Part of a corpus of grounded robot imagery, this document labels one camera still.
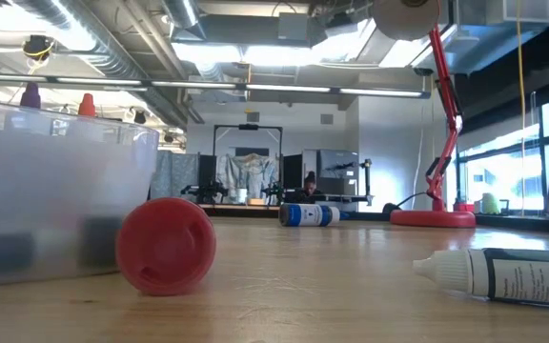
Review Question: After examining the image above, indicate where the blue-labelled paint bottle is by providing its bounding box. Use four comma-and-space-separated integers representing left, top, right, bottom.
278, 203, 351, 228

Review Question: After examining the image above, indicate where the silver ceiling duct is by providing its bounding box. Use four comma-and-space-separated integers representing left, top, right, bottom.
11, 0, 193, 130

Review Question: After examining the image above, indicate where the pale draped cloth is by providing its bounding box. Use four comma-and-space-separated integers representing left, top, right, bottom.
216, 151, 280, 202

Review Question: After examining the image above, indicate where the yellow cable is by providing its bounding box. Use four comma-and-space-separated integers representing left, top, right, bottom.
515, 0, 529, 211

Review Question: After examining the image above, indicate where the ceiling light strip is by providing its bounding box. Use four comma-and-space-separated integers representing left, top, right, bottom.
0, 73, 432, 99

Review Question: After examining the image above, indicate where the small white-capped dropper bottle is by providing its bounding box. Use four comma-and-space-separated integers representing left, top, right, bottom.
412, 247, 549, 308

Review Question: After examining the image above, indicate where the grey patterned partition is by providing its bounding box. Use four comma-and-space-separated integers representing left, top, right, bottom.
152, 150, 200, 200

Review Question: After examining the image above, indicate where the black lamp cable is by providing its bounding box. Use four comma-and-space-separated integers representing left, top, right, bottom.
381, 191, 429, 216

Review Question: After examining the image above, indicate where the green object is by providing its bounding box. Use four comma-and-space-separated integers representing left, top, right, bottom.
480, 192, 501, 215

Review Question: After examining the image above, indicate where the grey monitor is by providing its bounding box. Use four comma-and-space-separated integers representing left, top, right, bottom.
315, 149, 360, 196

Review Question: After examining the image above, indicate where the person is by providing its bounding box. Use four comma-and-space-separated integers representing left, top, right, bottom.
301, 170, 322, 197

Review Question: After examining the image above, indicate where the red desk lamp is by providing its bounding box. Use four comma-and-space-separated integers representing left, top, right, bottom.
370, 0, 477, 229

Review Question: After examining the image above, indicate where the clear plastic container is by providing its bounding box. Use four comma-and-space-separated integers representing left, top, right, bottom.
0, 98, 160, 289

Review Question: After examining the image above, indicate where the red-capped food coloring bottle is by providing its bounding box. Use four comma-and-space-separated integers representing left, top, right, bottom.
77, 92, 97, 118

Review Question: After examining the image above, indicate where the black gantry frame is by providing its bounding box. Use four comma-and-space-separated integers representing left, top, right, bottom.
213, 123, 284, 204

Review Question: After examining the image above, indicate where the orange-red food coloring bottle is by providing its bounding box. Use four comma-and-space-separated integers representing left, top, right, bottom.
114, 196, 217, 297

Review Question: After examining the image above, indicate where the black ceiling device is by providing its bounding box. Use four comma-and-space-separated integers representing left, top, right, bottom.
21, 34, 56, 62

